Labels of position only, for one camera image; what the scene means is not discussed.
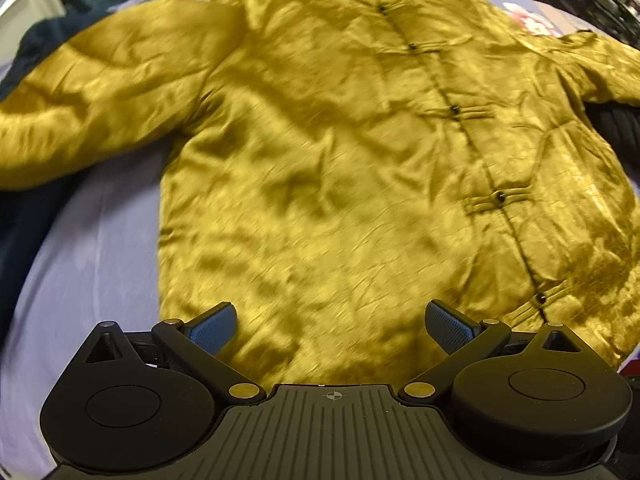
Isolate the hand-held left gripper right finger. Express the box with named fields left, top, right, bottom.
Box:
left=397, top=300, right=577, bottom=405

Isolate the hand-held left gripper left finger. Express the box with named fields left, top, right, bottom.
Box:
left=86, top=302, right=266, bottom=405

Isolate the gold satin jacket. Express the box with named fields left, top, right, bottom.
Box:
left=0, top=0, right=640, bottom=386

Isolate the purple floral bedsheet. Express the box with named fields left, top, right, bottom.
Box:
left=0, top=0, right=640, bottom=480

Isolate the navy blue cloth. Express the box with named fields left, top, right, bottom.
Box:
left=0, top=17, right=108, bottom=351

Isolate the black knit sweater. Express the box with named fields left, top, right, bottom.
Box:
left=582, top=102, right=640, bottom=173

